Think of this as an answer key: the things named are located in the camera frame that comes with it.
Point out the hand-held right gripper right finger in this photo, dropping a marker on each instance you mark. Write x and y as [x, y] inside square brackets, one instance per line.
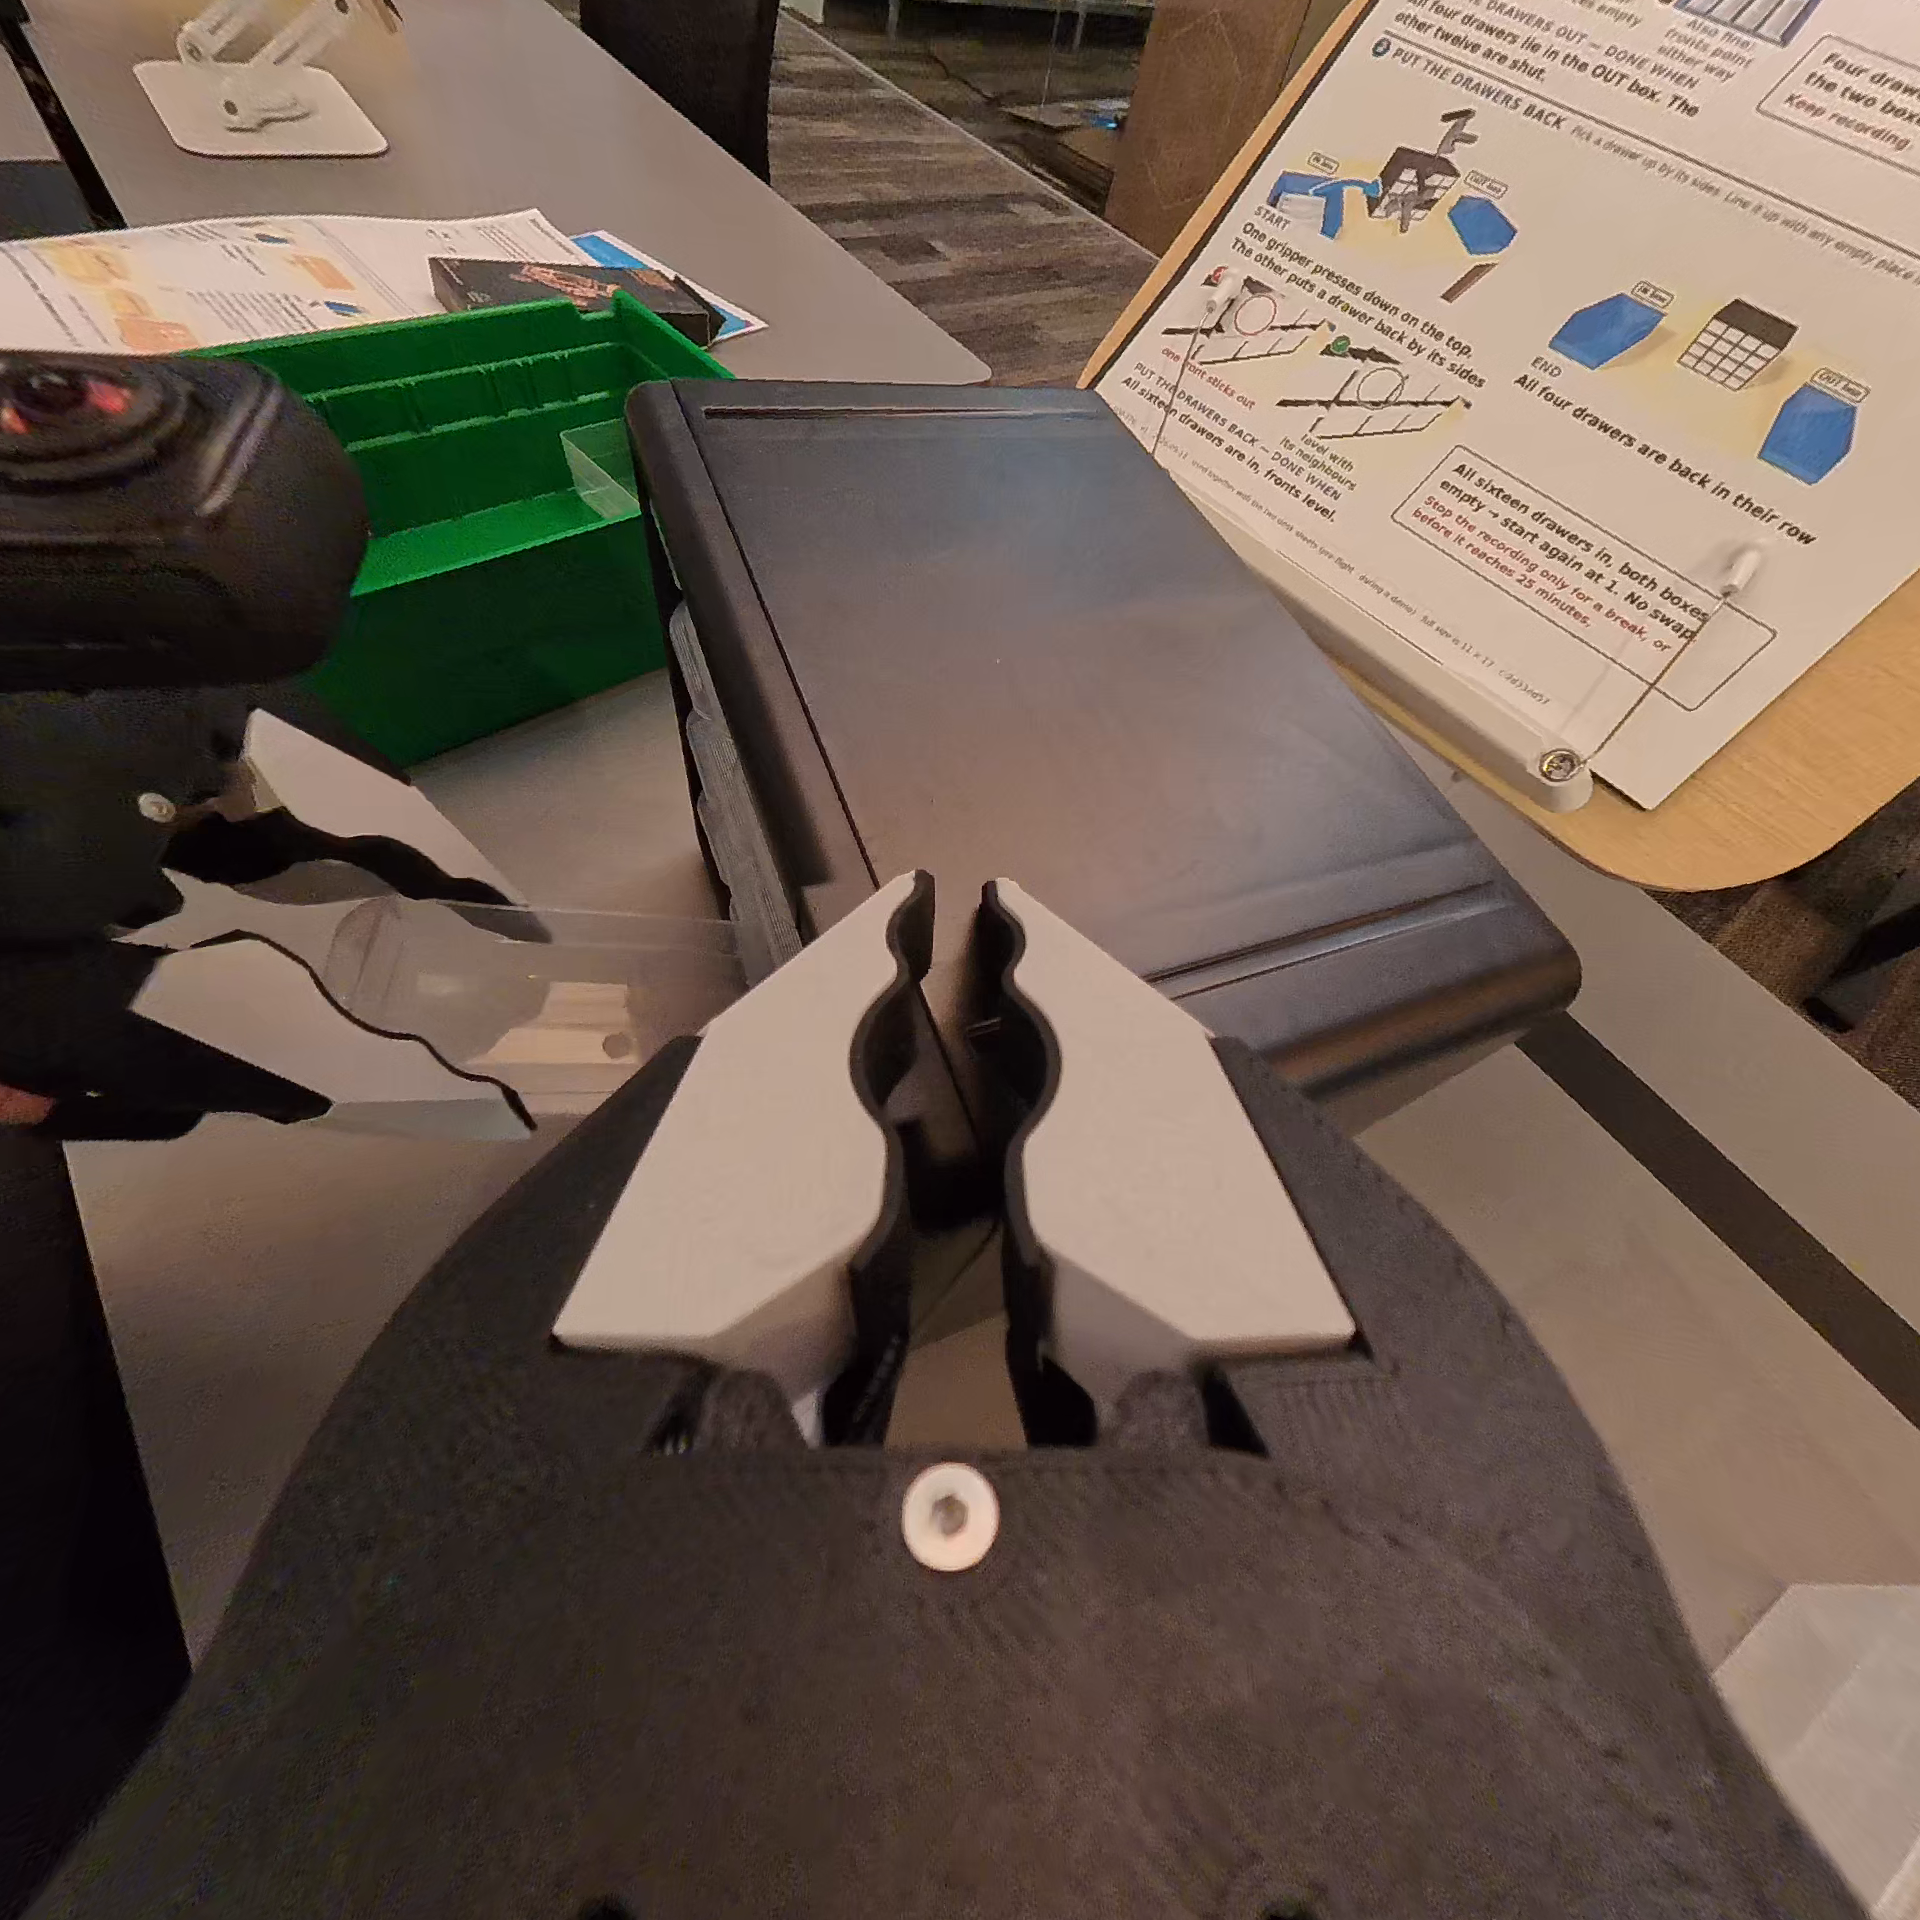
[1185, 1200]

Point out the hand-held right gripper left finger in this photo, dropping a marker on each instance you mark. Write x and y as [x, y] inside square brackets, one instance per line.
[720, 1200]

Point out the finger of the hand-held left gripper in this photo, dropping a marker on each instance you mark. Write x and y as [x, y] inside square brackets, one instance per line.
[330, 802]
[227, 998]

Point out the clear plastic drawer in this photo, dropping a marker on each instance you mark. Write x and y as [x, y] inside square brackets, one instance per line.
[604, 472]
[631, 972]

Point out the green plastic bin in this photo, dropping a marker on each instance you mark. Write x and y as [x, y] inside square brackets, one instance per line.
[479, 599]

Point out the row of clear cabinet drawers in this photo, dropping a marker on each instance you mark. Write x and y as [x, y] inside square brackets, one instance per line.
[736, 840]

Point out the black drawer cabinet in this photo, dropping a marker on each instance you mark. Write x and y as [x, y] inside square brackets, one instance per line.
[1080, 677]

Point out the clear plastic bin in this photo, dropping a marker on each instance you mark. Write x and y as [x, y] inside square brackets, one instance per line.
[1833, 1740]

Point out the printed instruction sheet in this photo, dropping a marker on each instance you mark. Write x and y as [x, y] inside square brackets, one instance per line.
[227, 270]

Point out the person's dark clothing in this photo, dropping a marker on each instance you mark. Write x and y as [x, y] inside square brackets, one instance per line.
[74, 1426]

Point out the white metal stand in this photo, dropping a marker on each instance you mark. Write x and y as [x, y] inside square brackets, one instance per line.
[262, 107]

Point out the black model kit box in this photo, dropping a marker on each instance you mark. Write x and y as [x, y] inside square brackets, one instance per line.
[570, 293]

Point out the blue header instruction sheet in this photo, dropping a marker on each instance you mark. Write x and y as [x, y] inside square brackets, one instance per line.
[623, 251]

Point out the instruction sheet on board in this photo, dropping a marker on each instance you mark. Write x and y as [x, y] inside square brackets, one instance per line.
[1723, 849]

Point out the black office chair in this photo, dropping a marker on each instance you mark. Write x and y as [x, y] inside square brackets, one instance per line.
[690, 58]

